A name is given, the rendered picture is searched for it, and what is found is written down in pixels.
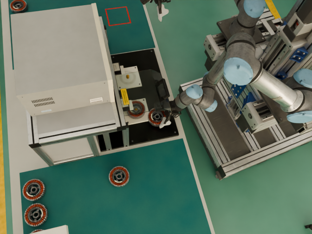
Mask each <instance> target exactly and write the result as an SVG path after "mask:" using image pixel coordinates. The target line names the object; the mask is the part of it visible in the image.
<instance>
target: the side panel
mask: <svg viewBox="0 0 312 234"><path fill-rule="evenodd" d="M32 149H33V150H34V151H35V152H36V153H37V154H38V155H39V156H40V157H41V158H42V159H43V160H44V161H45V162H46V163H47V164H48V165H49V166H52V165H53V166H54V165H59V164H63V163H69V162H73V161H78V160H83V159H87V158H92V157H96V155H97V156H99V151H98V148H97V145H96V142H95V140H94V137H93V136H91V137H86V138H81V139H76V140H71V141H67V142H62V143H56V144H51V145H46V146H42V147H37V148H32Z"/></svg>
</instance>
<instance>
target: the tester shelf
mask: <svg viewBox="0 0 312 234"><path fill-rule="evenodd" d="M99 20H100V25H101V29H102V33H103V38H104V43H105V48H106V52H107V57H108V61H109V65H110V71H111V75H112V80H113V88H114V97H115V102H108V103H103V104H96V105H91V106H86V107H80V108H75V109H70V110H63V111H58V112H53V113H47V114H42V115H37V116H31V115H30V114H29V112H28V111H27V110H26V122H27V133H28V145H29V146H30V147H31V148H37V147H42V146H46V145H51V144H56V143H62V142H67V141H71V140H76V139H81V138H86V137H92V136H97V135H101V134H106V133H111V132H116V131H121V130H126V123H125V119H124V114H123V109H122V105H121V101H120V96H119V92H118V88H117V83H116V78H115V74H114V70H113V65H112V61H111V56H110V51H109V47H108V43H107V38H106V34H105V30H104V25H103V20H102V16H99Z"/></svg>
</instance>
